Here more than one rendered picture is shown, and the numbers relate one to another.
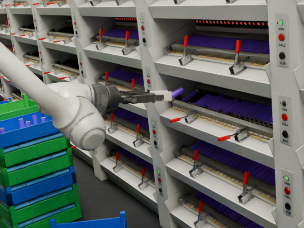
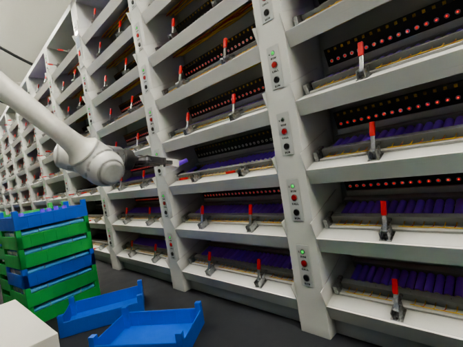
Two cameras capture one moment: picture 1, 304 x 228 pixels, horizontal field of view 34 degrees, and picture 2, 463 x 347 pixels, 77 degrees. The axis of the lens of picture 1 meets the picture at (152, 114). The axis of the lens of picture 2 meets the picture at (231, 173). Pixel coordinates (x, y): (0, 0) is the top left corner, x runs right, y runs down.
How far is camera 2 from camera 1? 0.60 m
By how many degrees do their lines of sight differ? 23
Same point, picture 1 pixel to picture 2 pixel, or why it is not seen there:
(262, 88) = (260, 118)
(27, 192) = (45, 274)
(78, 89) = not seen: hidden behind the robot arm
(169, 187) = (180, 248)
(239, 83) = (239, 124)
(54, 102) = (70, 135)
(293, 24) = (283, 49)
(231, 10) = (226, 67)
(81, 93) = not seen: hidden behind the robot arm
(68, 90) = not seen: hidden behind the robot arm
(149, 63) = (158, 146)
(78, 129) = (95, 160)
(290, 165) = (294, 173)
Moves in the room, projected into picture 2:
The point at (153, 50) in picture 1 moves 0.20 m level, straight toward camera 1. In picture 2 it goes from (160, 134) to (163, 126)
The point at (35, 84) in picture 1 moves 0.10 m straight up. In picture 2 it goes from (49, 116) to (43, 78)
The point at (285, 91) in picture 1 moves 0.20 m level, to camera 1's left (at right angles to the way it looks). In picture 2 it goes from (282, 109) to (215, 115)
